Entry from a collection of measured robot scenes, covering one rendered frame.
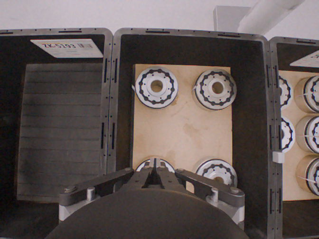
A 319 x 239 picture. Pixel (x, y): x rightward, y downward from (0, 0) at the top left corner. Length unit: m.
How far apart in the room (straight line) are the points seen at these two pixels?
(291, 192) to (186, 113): 0.37
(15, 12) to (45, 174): 0.69
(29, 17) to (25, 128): 0.51
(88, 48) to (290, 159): 0.59
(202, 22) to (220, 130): 0.46
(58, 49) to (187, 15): 0.48
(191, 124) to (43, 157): 0.40
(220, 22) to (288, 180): 0.58
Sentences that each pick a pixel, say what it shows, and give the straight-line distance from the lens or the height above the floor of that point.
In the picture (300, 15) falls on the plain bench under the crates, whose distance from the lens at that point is 0.92.
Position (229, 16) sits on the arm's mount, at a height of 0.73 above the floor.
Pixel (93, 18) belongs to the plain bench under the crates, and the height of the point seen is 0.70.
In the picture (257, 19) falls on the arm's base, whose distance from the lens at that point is 0.56.
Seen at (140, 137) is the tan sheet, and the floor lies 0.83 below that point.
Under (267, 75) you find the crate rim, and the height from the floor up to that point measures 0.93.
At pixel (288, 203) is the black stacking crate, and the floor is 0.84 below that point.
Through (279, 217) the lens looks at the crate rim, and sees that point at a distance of 0.34.
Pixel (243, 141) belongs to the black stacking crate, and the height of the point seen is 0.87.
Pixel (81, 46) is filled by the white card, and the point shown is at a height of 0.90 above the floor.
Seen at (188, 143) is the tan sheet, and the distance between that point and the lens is 0.31.
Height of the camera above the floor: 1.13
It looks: 87 degrees down
